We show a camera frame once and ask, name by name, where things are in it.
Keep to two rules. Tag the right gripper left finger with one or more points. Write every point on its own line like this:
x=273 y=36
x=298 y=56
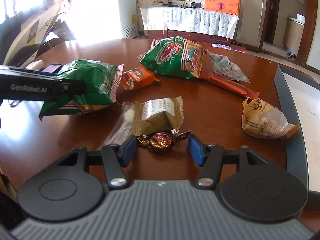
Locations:
x=113 y=158

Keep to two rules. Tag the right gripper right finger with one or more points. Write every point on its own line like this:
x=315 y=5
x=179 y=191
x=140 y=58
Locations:
x=210 y=158

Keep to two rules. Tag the brown foil candy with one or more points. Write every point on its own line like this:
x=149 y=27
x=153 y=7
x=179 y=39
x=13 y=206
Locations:
x=161 y=142

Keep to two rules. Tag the olive gold snack packet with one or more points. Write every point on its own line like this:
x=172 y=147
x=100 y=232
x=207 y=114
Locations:
x=157 y=115

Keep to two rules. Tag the yellow clear biscuit bag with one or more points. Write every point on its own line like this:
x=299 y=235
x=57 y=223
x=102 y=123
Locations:
x=260 y=119

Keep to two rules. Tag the long orange snack bar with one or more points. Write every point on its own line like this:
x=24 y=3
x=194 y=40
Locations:
x=229 y=85

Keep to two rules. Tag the green striped snack bag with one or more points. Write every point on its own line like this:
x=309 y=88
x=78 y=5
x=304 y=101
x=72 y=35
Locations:
x=102 y=81

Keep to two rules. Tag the small orange snack packet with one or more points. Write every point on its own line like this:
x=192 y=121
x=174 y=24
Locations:
x=138 y=78

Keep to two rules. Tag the grey clear peanut packet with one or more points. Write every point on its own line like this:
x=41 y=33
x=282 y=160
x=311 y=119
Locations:
x=222 y=66

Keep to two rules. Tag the green shrimp chips bag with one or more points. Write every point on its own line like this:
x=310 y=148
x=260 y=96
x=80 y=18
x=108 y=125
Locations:
x=174 y=57

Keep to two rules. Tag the purple smartphone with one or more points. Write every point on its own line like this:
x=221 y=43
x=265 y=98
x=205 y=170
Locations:
x=53 y=68

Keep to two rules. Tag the dark grey shallow box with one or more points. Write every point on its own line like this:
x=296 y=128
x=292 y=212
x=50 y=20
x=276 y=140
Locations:
x=299 y=101

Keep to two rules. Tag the purple detergent bottle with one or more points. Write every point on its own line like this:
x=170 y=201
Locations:
x=222 y=46

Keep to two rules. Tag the red floor mat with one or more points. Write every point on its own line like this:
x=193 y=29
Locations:
x=239 y=47

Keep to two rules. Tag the white chest freezer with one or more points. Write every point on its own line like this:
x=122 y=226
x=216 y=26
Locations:
x=119 y=17

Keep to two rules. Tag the pair of slippers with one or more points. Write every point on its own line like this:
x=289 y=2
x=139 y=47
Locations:
x=291 y=55

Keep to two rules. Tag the white patterned cabinet cloth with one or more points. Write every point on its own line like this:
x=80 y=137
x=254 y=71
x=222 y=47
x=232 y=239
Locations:
x=192 y=20

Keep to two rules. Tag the wooden kitchen counter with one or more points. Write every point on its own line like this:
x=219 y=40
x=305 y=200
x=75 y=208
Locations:
x=293 y=34

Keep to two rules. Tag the black set-top box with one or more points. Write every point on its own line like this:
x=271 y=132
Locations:
x=196 y=5

